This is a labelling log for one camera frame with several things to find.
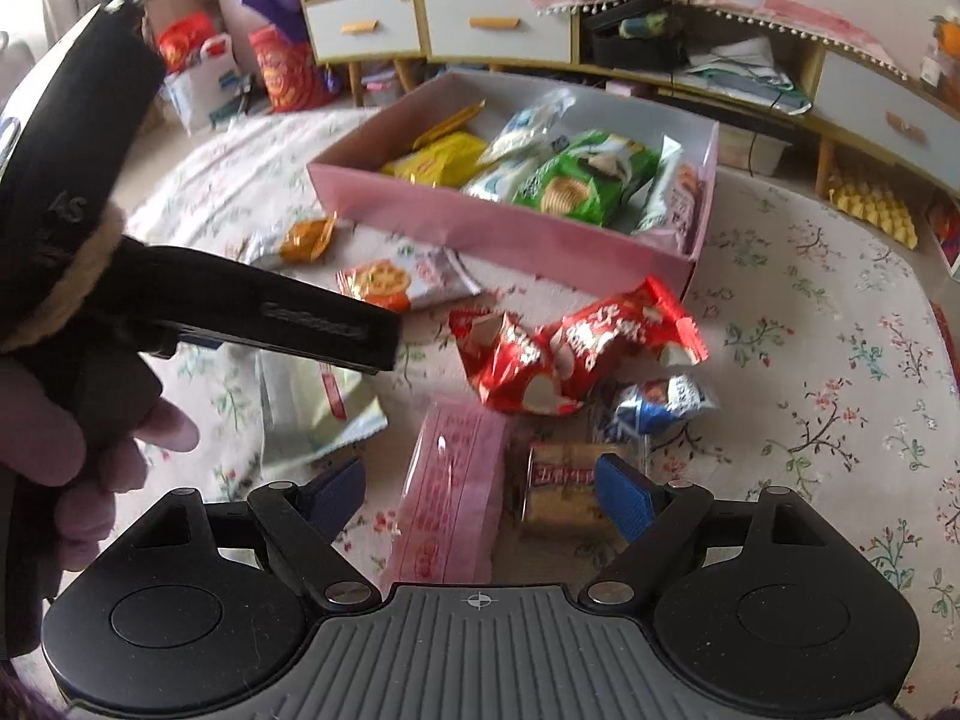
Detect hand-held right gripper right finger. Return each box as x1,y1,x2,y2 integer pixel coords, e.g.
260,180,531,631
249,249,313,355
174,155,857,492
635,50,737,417
577,452,826,610

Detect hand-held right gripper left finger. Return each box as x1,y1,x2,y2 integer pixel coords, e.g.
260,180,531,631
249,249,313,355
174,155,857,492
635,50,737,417
135,456,376,612

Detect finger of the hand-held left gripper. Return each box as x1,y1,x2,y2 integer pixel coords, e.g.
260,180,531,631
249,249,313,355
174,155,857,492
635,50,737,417
148,326,397,374

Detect pale translucent snack packet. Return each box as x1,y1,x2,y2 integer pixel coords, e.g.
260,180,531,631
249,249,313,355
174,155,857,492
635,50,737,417
255,352,389,470

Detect silver orange snack packet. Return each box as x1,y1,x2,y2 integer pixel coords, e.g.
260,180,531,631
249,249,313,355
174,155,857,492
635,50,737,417
247,216,336,269

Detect clear biscuit packet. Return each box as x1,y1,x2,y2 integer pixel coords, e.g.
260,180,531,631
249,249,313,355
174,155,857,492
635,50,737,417
514,420,650,541

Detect small blue snack packet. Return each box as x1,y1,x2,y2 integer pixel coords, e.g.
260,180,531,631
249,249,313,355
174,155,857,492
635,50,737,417
607,375,719,440

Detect white packet orange cracker print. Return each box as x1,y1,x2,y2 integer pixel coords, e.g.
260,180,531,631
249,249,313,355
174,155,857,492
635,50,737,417
335,244,482,314

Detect pink snack packet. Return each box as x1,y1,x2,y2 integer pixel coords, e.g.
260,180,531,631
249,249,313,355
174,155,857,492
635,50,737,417
377,399,512,587

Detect large red snack packet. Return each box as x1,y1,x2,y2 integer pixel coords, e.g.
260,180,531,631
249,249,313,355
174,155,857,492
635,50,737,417
551,275,711,391

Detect red white snack packet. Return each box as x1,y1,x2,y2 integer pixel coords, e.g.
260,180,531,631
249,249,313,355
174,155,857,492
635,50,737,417
448,307,590,416

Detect yellow snack packet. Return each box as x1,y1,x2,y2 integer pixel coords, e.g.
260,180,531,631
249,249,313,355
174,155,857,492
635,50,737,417
377,131,490,187

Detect pink cardboard box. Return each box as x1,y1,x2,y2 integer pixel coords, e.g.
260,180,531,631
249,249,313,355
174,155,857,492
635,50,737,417
306,71,721,301

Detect thin orange snack packet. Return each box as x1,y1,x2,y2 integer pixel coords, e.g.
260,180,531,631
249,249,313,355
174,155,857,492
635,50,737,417
411,100,487,149

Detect white cookie snack packet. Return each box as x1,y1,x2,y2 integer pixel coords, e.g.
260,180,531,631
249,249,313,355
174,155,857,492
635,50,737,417
634,136,704,254

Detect long white blue snack packet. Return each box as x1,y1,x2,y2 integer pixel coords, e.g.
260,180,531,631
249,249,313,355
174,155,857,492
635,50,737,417
478,88,577,166

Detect green snack packet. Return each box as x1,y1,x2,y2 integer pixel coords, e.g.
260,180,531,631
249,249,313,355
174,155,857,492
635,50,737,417
512,131,661,227

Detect person's left hand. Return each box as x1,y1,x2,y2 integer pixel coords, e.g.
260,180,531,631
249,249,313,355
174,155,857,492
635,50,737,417
0,356,200,575

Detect floral tablecloth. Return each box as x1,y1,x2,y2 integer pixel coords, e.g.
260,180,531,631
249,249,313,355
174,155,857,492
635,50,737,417
0,105,960,698

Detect white shopping bag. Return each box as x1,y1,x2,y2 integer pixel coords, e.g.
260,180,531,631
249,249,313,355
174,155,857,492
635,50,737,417
161,34,242,137

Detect red printed gift bag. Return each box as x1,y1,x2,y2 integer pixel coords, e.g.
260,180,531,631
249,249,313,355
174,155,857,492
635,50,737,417
247,24,335,115

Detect red plastic bag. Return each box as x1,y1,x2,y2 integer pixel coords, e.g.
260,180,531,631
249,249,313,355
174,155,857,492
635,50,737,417
155,11,220,77

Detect small white cabinet drawer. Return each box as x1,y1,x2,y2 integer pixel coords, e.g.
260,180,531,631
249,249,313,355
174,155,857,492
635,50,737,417
304,0,421,62

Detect wide white cabinet drawer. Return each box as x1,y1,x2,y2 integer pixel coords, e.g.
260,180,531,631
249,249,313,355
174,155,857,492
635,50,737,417
420,0,575,66

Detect clear storage box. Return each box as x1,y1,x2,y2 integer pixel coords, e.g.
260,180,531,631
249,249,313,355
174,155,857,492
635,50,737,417
718,120,797,175

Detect yellow egg tray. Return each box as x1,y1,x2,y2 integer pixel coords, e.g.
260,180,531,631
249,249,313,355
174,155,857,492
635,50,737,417
827,165,921,250

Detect white plastic crate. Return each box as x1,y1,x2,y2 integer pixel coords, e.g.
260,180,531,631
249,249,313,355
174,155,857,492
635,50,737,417
926,195,960,276

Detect wooden tv cabinet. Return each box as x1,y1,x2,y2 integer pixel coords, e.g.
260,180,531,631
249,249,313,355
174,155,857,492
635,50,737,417
289,0,960,192

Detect pile of papers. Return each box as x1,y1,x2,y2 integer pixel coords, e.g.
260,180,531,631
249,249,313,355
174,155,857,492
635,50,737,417
682,34,815,119

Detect black case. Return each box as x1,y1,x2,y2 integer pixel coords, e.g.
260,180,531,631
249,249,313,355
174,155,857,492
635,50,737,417
581,0,688,74

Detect long white cabinet drawer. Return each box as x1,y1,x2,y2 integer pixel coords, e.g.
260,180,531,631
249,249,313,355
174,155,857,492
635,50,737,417
814,52,960,167

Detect pink floral cloth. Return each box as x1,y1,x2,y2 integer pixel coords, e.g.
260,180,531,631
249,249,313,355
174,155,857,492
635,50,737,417
523,0,912,77

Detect orange fruit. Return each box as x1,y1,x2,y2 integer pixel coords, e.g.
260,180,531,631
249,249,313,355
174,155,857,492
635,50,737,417
928,15,960,59

